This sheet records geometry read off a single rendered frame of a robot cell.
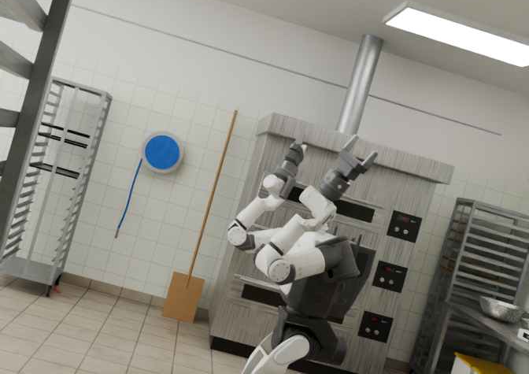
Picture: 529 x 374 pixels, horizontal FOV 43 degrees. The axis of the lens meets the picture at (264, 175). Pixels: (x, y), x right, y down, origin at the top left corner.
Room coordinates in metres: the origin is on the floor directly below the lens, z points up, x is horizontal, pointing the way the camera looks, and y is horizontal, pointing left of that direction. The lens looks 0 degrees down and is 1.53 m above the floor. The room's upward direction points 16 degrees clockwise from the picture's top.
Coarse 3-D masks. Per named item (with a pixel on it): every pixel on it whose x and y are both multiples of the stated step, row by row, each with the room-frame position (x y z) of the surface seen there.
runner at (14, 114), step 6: (0, 108) 1.04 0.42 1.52; (0, 114) 1.05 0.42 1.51; (6, 114) 1.10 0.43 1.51; (12, 114) 1.15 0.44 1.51; (18, 114) 1.21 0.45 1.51; (0, 120) 1.07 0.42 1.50; (6, 120) 1.12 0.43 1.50; (12, 120) 1.17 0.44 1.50; (0, 126) 1.08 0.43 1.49; (6, 126) 1.13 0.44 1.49; (12, 126) 1.18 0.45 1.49
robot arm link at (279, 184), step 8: (280, 168) 2.86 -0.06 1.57; (272, 176) 2.83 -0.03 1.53; (280, 176) 2.85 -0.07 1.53; (288, 176) 2.85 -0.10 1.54; (264, 184) 2.82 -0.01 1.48; (272, 184) 2.80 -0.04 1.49; (280, 184) 2.83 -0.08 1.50; (288, 184) 2.83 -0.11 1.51; (272, 192) 2.83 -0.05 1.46; (280, 192) 2.82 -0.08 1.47; (288, 192) 2.82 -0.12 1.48
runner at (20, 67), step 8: (0, 40) 0.92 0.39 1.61; (0, 48) 0.93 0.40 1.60; (8, 48) 0.98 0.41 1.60; (0, 56) 0.94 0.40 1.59; (8, 56) 0.99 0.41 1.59; (16, 56) 1.05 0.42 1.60; (0, 64) 0.96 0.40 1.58; (8, 64) 1.01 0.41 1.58; (16, 64) 1.06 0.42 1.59; (24, 64) 1.14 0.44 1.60; (32, 64) 1.21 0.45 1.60; (16, 72) 1.08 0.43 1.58; (24, 72) 1.16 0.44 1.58
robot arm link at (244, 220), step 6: (252, 204) 2.84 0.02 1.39; (246, 210) 2.83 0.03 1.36; (252, 210) 2.82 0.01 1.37; (258, 210) 2.83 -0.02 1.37; (240, 216) 2.82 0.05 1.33; (246, 216) 2.82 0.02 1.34; (252, 216) 2.82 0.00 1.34; (258, 216) 2.84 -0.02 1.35; (234, 222) 2.82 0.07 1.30; (240, 222) 2.82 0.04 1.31; (246, 222) 2.82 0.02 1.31; (252, 222) 2.83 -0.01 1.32; (228, 228) 2.79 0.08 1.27; (246, 228) 2.84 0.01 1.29
